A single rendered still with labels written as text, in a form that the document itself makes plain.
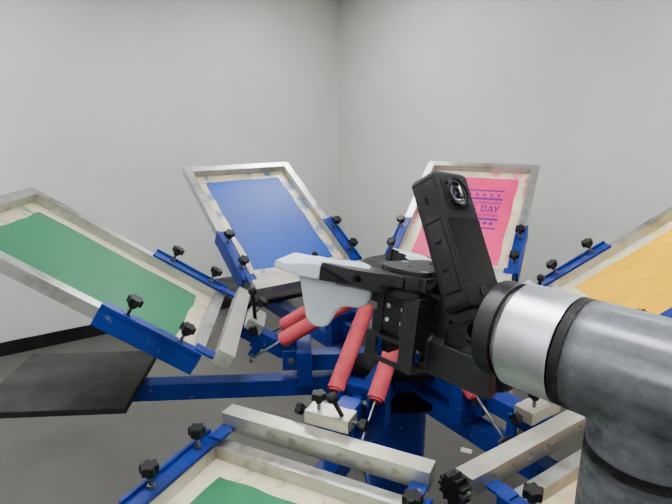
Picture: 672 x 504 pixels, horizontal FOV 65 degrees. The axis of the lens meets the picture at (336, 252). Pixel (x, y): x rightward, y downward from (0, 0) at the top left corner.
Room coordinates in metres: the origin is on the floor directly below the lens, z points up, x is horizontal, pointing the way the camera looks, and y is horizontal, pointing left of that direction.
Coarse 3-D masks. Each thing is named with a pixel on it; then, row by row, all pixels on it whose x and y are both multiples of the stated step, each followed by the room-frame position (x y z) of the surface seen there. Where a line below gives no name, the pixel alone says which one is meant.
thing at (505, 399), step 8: (504, 392) 1.36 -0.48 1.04; (488, 400) 1.34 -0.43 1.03; (496, 400) 1.32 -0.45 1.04; (504, 400) 1.31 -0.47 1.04; (512, 400) 1.31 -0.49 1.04; (520, 400) 1.31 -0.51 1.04; (488, 408) 1.34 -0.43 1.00; (496, 408) 1.32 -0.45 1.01; (504, 408) 1.29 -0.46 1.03; (512, 408) 1.27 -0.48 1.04; (504, 416) 1.29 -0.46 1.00; (552, 416) 1.23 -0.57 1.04; (520, 424) 1.25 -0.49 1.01; (528, 424) 1.23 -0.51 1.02; (536, 424) 1.21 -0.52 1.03
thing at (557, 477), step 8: (576, 456) 1.14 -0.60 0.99; (560, 464) 1.11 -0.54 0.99; (568, 464) 1.11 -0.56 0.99; (576, 464) 1.11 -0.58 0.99; (544, 472) 1.08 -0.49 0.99; (552, 472) 1.08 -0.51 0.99; (560, 472) 1.08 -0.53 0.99; (568, 472) 1.08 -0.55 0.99; (576, 472) 1.09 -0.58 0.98; (536, 480) 1.05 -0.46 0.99; (544, 480) 1.05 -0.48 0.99; (552, 480) 1.05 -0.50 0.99; (560, 480) 1.06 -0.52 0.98; (568, 480) 1.07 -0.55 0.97; (520, 488) 1.02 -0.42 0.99; (544, 488) 1.02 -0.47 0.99; (552, 488) 1.04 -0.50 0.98; (560, 488) 1.06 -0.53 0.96; (544, 496) 1.02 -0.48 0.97
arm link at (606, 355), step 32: (576, 320) 0.30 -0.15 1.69; (608, 320) 0.30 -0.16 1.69; (640, 320) 0.29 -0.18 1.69; (576, 352) 0.29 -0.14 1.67; (608, 352) 0.28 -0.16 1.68; (640, 352) 0.27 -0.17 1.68; (576, 384) 0.29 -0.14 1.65; (608, 384) 0.27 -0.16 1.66; (640, 384) 0.26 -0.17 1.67; (608, 416) 0.27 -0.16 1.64; (640, 416) 0.26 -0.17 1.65; (608, 448) 0.27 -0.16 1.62; (640, 448) 0.26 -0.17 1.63
